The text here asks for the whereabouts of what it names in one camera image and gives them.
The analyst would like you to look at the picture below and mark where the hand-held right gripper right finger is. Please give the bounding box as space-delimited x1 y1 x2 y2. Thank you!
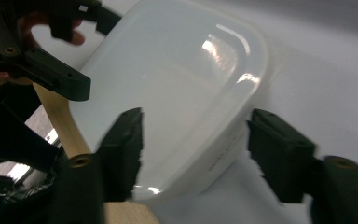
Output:
246 107 317 204

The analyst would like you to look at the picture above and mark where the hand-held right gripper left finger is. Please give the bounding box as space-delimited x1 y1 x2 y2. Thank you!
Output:
96 106 145 203

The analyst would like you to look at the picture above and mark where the white plastic container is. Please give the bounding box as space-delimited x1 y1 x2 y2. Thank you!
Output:
68 0 270 203

